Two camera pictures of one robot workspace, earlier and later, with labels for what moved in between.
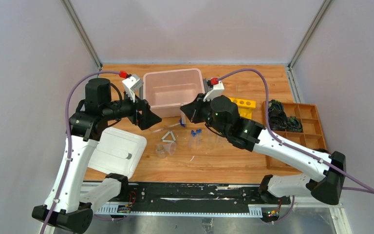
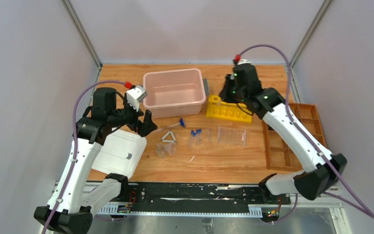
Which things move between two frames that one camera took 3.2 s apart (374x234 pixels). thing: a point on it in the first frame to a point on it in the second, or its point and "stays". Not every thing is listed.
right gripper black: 192,110 to 223,94
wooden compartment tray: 312,137 stays
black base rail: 232,199 stays
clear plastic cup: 170,147 stays
